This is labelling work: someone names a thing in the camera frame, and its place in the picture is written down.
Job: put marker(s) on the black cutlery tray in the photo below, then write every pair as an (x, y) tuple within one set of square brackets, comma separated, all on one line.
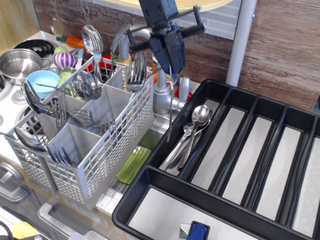
[(254, 173)]

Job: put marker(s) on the steel pot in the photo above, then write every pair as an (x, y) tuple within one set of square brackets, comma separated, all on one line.
[(17, 64)]

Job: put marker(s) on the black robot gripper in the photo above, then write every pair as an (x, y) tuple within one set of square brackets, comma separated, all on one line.
[(167, 39)]

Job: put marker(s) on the steel forks front left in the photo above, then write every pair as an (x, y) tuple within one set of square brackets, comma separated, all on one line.
[(60, 155)]

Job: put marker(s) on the large steel serving spoon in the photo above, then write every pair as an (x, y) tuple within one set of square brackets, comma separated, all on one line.
[(94, 45)]

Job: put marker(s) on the hanging metal strainer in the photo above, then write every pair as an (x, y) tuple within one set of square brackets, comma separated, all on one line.
[(56, 24)]

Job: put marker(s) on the purple striped toy onion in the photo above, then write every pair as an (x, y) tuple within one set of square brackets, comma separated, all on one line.
[(64, 60)]

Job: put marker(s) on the light blue plastic bowl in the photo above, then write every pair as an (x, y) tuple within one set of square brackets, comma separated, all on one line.
[(43, 82)]

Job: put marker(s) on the small steel spoon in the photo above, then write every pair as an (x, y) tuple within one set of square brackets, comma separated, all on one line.
[(175, 80)]

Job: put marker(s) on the steel forks middle basket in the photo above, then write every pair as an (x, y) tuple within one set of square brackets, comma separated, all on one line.
[(82, 117)]

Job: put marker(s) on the steel spoon in tray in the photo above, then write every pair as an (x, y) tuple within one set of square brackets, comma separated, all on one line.
[(200, 116), (187, 131)]

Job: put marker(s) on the steel ladle spoons in basket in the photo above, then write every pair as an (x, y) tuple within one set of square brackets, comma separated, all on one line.
[(86, 85)]

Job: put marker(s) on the steel forks cluster back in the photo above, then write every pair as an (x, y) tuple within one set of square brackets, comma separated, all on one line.
[(137, 72)]

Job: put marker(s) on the silver kitchen faucet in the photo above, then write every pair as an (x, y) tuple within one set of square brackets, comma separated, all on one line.
[(162, 90)]

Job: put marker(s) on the black stove burner coil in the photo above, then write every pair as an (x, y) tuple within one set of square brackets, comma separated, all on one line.
[(43, 48)]

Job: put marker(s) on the grey plastic cutlery basket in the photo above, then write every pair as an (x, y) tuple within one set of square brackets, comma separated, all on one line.
[(96, 158)]

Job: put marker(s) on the blue sponge block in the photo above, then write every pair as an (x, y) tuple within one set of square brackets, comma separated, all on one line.
[(194, 231)]

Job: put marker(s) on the large spoon front left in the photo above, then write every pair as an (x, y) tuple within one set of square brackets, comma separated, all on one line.
[(37, 106)]

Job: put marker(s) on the orange toy carrot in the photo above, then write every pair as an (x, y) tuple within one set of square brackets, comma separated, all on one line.
[(72, 41)]

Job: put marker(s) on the white metal post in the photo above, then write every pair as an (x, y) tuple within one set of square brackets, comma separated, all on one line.
[(241, 37)]

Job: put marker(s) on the steel fork leaning on faucet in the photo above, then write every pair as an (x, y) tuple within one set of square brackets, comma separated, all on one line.
[(117, 39)]

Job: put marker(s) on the wooden shelf board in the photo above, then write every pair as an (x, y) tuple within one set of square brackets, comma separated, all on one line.
[(206, 5)]

